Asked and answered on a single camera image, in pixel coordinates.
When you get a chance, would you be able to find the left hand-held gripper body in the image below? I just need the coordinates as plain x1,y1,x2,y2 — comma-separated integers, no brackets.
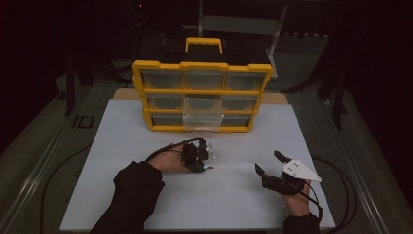
180,137,217,170

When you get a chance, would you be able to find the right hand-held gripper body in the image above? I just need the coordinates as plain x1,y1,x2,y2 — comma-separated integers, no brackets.
261,158,323,196

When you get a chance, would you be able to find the clear plastic drawer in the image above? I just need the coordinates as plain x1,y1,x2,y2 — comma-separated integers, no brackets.
182,94,224,132

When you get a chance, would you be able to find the yellow and black drawer organizer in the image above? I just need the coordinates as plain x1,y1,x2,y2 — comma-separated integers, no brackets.
131,36,275,134

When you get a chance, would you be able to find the person's left hand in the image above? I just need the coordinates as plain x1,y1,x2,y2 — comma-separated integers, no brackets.
155,151,192,175

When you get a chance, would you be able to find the person's right hand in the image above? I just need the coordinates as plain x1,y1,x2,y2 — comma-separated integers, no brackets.
281,181,314,218

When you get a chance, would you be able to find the white board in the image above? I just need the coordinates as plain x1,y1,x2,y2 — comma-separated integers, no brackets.
59,98,336,232

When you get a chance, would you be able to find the black stand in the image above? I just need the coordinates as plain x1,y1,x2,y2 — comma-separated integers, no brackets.
63,53,79,117
319,61,349,132

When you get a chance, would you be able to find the grey metal stand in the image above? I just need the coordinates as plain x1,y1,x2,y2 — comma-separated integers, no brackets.
197,0,289,81

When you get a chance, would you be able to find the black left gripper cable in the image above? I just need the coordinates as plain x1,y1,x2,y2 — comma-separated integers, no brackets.
144,137,207,163

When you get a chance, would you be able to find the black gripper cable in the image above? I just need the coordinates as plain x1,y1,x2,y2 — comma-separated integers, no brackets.
286,179,325,225
144,137,207,163

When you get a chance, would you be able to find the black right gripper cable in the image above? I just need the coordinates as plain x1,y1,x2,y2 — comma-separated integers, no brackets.
286,179,325,225

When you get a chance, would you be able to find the black floor cable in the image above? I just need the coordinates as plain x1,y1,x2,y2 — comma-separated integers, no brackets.
311,155,357,234

